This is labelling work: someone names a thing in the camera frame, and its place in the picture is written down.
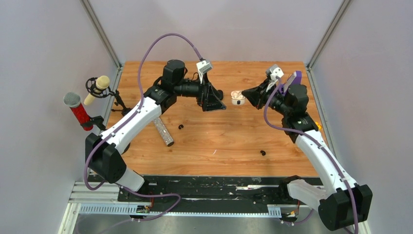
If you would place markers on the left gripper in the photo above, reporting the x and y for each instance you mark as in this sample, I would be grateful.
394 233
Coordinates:
208 98

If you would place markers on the red microphone grey head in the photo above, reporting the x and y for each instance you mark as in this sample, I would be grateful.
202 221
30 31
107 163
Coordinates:
73 101

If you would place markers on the silver glitter microphone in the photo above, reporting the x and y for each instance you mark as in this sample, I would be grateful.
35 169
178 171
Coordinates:
164 133

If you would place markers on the black mounting rail base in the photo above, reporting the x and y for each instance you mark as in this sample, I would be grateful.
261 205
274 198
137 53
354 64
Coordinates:
213 195

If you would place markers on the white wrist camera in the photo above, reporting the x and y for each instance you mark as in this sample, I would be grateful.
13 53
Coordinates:
274 73
203 67

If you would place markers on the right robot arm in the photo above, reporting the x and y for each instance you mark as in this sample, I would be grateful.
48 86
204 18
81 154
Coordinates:
341 203

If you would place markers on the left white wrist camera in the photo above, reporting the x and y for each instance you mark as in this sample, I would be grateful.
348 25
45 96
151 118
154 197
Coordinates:
203 67

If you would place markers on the beige microphone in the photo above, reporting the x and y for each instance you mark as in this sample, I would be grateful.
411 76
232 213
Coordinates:
96 88

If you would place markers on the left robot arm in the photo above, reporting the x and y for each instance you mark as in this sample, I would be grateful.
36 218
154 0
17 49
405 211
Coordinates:
103 153

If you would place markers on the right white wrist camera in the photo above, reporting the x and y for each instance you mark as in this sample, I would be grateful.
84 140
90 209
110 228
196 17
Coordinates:
274 73

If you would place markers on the black earbud charging case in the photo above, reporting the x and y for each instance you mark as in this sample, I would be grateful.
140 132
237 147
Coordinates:
220 94

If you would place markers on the black round stand base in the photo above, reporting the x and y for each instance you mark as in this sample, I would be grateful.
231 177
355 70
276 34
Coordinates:
126 149

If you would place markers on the white earbud charging case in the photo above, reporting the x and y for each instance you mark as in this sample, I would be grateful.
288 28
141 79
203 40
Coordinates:
237 98

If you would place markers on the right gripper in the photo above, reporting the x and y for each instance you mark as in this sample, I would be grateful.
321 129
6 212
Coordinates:
256 95

